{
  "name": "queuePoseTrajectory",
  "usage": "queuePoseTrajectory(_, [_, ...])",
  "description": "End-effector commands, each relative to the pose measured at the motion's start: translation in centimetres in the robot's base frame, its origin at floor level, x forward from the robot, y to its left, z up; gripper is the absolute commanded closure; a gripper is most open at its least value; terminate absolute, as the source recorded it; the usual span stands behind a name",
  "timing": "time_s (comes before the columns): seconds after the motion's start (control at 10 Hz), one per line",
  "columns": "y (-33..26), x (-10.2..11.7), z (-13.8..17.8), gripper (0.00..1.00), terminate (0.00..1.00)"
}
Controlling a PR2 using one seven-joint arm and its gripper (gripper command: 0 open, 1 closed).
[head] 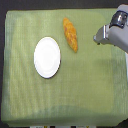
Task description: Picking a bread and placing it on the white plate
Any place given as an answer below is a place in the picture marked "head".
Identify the grey robot gripper body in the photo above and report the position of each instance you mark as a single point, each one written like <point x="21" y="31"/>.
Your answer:
<point x="116" y="32"/>

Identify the golden braided bread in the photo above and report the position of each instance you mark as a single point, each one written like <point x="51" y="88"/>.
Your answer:
<point x="70" y="34"/>

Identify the white round plate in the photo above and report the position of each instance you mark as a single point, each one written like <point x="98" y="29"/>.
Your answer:
<point x="47" y="57"/>

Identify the green table cloth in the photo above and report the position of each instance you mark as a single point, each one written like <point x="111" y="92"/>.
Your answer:
<point x="91" y="84"/>

